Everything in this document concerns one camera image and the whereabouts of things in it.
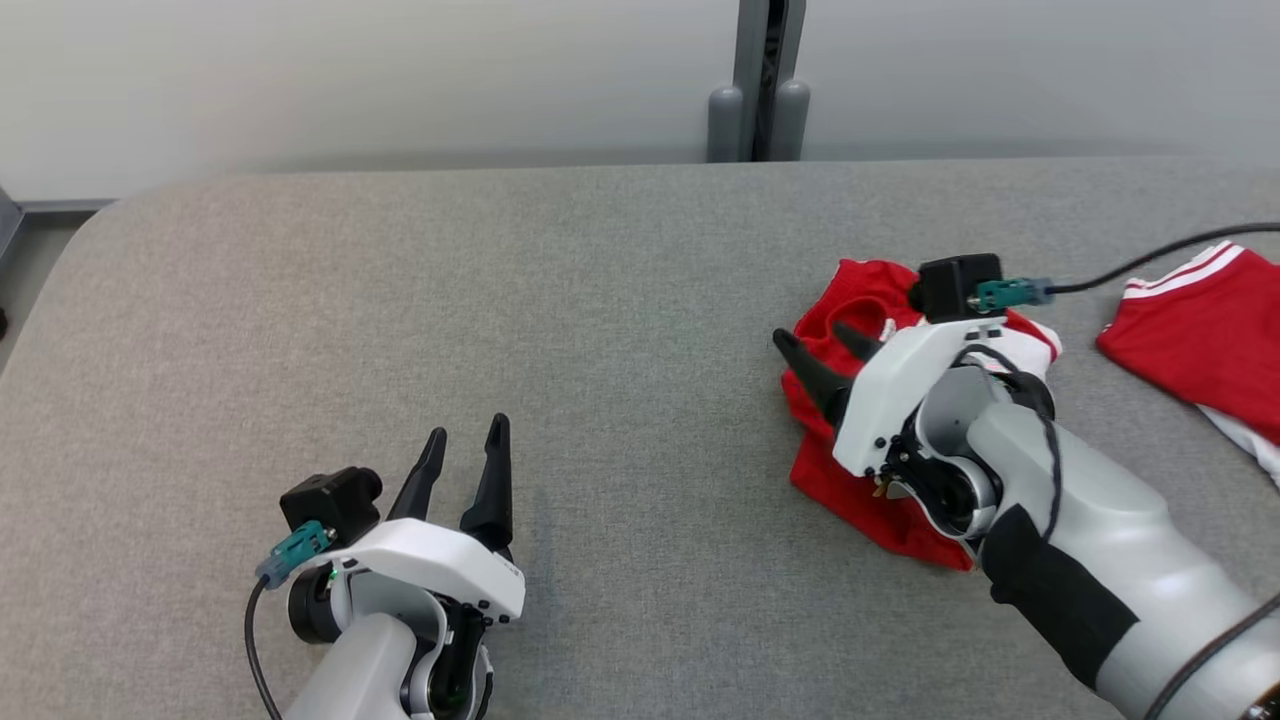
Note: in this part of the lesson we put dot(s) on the red basketball jersey number 23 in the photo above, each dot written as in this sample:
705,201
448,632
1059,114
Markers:
1200,340

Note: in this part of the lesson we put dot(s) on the grey metal partition post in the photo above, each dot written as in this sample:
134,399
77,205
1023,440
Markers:
755,80

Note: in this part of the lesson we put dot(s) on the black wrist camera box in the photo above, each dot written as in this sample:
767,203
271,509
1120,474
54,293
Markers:
955,285
330,500

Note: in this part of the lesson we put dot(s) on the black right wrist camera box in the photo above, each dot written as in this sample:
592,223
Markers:
955,285

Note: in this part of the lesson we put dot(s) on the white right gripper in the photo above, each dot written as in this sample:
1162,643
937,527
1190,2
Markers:
890,400

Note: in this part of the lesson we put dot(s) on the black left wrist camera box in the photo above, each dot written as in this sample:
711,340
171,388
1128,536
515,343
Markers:
330,500

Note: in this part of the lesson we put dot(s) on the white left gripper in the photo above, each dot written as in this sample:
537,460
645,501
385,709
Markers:
440,560

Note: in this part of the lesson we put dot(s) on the red shorts white side stripes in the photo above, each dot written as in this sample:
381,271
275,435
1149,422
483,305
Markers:
840,490

